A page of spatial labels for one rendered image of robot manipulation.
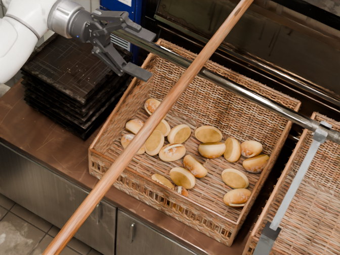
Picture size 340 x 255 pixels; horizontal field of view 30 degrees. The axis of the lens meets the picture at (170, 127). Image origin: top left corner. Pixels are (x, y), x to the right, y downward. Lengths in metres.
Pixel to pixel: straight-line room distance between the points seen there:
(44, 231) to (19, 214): 0.14
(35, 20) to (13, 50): 0.09
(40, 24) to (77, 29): 0.10
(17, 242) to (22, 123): 0.61
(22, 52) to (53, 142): 0.78
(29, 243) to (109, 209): 0.61
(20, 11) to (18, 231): 1.38
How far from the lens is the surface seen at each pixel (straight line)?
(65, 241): 1.41
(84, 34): 1.58
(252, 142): 2.25
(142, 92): 2.33
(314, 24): 1.98
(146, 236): 2.25
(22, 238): 2.78
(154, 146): 2.23
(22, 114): 2.40
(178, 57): 1.77
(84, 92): 2.16
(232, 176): 2.20
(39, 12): 1.60
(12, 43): 1.57
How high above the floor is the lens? 2.46
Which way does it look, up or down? 53 degrees down
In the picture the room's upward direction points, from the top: 8 degrees clockwise
